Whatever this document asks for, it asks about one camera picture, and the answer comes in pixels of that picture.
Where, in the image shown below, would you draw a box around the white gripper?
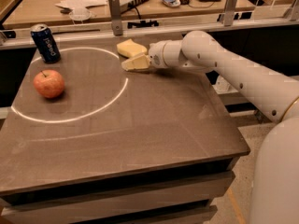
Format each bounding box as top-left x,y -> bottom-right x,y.
121,40 -> 184,71

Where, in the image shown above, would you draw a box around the yellow sponge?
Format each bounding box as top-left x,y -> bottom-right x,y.
117,39 -> 148,58

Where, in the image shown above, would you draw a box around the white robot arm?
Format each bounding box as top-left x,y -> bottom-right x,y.
117,31 -> 299,224

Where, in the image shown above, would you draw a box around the red apple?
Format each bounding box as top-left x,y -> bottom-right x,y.
33,70 -> 64,99

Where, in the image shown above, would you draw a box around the grey power strip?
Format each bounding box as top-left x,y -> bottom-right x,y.
120,0 -> 149,13

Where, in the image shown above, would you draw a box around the blue white packet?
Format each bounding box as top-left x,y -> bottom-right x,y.
162,0 -> 180,7

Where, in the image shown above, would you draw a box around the clear plastic lid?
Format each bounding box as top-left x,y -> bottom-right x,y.
69,7 -> 92,21

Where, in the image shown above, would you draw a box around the left clear sanitizer bottle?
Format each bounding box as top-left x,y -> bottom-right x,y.
215,76 -> 231,92

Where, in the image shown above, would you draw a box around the white papers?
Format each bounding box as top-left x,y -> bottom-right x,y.
56,0 -> 108,9

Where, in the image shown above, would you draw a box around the blue pepsi can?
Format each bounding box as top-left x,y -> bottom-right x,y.
30,23 -> 61,63

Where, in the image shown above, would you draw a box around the wooden back desk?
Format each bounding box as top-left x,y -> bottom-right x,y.
2,0 -> 256,30

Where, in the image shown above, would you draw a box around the lower cabinet drawer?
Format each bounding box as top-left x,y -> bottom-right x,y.
102,205 -> 218,224

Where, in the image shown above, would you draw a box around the cabinet drawer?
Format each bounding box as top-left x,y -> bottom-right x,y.
102,205 -> 218,224
2,171 -> 235,224

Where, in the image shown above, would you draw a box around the upper cabinet drawer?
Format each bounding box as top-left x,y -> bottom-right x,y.
2,171 -> 235,224

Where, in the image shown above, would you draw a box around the black bracket on rail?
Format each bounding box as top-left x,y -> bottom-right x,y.
127,21 -> 159,29

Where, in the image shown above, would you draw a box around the left metal post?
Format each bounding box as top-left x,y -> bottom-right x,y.
108,0 -> 123,36

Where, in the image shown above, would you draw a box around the metal post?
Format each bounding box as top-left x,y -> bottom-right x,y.
108,0 -> 123,36
222,0 -> 237,26

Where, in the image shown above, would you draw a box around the right metal post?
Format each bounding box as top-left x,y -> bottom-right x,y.
222,0 -> 237,26

